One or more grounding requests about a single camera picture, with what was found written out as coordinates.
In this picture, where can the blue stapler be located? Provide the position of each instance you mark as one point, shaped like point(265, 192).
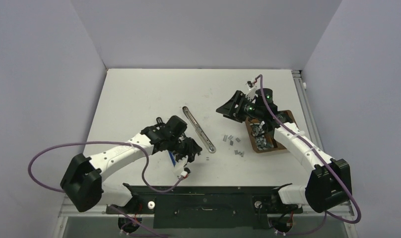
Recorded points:
point(172, 158)

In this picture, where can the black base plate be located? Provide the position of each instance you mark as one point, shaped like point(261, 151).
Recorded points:
point(210, 207)

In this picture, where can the pile of grey staples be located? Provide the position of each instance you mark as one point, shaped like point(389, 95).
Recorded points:
point(262, 142)

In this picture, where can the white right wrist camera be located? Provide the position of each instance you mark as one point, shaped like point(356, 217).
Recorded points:
point(251, 92)

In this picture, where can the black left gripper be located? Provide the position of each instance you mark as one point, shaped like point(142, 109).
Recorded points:
point(191, 149)

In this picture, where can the silver black stapler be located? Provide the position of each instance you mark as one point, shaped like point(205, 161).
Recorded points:
point(198, 129)

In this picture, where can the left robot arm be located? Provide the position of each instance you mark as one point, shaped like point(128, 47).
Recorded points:
point(83, 181)

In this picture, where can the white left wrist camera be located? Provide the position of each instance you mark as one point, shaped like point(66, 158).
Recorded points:
point(180, 168)

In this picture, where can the brown plastic divided tray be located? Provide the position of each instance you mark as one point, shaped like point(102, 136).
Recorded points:
point(277, 145)

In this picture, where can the aluminium frame rail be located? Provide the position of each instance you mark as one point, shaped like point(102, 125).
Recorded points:
point(133, 99)

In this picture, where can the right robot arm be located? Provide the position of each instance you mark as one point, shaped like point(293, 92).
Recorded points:
point(329, 183)

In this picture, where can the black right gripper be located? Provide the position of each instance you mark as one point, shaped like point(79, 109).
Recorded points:
point(230, 110)

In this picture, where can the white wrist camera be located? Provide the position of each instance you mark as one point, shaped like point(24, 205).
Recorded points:
point(251, 92)
point(180, 168)

